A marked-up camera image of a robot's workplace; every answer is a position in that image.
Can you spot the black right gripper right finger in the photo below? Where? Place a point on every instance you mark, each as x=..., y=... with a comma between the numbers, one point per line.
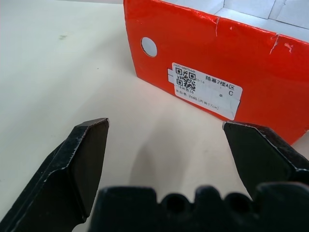
x=263, y=154

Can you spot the white printed shipping label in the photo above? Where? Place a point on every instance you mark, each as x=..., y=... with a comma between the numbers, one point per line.
x=205, y=89

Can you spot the orange cardboard shoe box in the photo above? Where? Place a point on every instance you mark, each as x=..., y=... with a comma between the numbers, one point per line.
x=241, y=60

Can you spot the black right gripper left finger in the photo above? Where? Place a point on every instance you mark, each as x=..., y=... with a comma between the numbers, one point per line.
x=60, y=174

